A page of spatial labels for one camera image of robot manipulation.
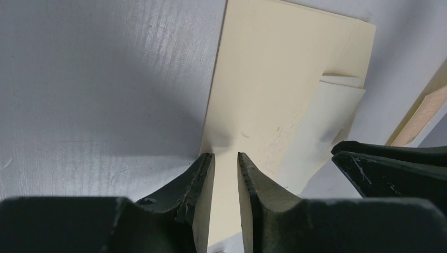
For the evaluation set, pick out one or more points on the cream paper envelope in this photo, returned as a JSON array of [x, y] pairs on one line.
[[270, 59]]

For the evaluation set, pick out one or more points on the tan ornate letter sheet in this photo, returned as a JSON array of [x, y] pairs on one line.
[[326, 121], [427, 110]]

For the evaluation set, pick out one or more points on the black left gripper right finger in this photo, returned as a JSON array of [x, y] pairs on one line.
[[275, 220]]

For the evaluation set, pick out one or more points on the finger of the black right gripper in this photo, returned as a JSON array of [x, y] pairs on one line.
[[379, 177], [363, 148]]

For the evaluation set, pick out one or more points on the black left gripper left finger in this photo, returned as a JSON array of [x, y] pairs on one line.
[[175, 218]]

